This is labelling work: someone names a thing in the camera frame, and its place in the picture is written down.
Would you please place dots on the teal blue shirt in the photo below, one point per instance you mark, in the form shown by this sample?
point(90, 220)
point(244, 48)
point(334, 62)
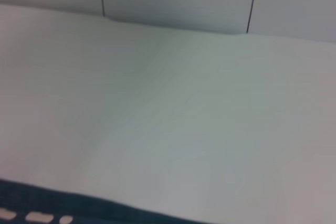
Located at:
point(52, 203)

